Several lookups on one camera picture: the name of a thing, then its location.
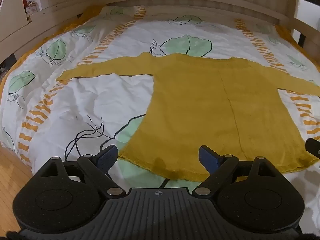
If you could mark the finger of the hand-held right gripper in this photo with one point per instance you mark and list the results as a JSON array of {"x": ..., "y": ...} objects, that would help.
[{"x": 313, "y": 148}]

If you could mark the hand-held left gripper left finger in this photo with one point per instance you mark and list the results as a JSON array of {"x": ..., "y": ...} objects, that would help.
[{"x": 108, "y": 156}]

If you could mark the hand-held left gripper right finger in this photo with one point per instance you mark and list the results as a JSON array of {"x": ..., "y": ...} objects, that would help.
[{"x": 208, "y": 159}]

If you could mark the mustard yellow sweater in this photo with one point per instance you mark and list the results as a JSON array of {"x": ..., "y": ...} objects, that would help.
[{"x": 200, "y": 105}]

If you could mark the white leaf-print blanket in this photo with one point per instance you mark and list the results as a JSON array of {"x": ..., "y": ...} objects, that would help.
[{"x": 100, "y": 95}]

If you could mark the dark framed window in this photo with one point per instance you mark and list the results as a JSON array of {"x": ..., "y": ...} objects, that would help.
[{"x": 308, "y": 5}]

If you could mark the cluttered shelf items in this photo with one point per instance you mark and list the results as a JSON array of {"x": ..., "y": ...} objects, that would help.
[{"x": 31, "y": 6}]

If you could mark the wooden bed frame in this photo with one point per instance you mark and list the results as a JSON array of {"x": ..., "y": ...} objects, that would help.
[{"x": 200, "y": 7}]

